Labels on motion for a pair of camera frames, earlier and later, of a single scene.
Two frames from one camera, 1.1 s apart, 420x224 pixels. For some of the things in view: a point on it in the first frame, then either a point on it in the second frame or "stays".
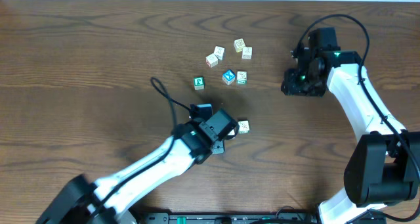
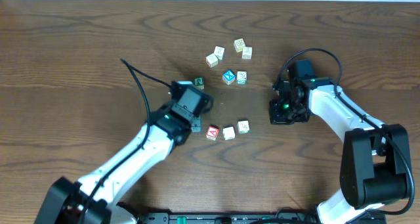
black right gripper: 291,85 -> 277,117
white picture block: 220,52 stays
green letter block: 199,83 stays
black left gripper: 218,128 -> 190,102
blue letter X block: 228,77 stays
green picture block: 243,127 stays
